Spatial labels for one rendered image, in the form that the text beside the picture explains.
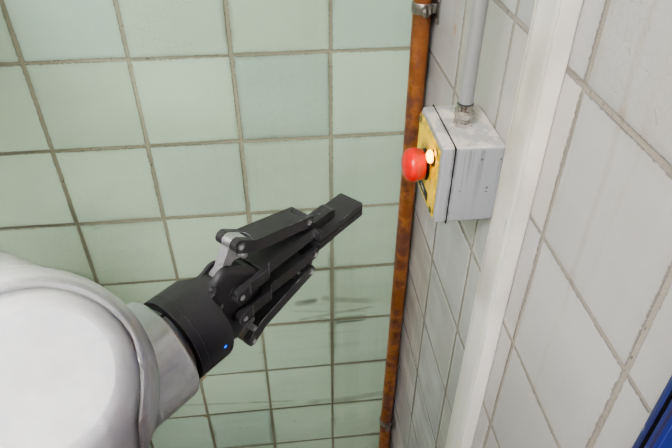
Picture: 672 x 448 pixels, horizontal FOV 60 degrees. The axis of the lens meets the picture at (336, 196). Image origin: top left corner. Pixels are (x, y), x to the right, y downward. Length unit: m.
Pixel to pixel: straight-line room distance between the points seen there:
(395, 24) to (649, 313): 0.61
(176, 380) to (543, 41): 0.39
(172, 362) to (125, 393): 0.21
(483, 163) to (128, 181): 0.64
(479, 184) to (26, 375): 0.52
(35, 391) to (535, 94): 0.43
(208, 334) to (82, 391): 0.24
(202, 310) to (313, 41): 0.55
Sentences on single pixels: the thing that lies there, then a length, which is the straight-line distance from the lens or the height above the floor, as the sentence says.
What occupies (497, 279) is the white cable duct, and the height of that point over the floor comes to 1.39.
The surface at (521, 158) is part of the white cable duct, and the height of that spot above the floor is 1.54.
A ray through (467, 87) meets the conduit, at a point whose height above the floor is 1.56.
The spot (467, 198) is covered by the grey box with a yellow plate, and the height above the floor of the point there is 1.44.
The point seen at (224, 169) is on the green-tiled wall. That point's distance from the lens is 1.02.
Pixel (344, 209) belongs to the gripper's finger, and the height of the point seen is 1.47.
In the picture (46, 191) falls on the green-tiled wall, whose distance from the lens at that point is 1.11.
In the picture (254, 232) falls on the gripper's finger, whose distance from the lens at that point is 0.50.
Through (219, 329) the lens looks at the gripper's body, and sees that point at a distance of 0.47.
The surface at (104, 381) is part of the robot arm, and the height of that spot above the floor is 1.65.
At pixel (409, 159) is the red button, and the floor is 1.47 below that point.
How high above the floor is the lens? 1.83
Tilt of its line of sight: 36 degrees down
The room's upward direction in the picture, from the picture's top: straight up
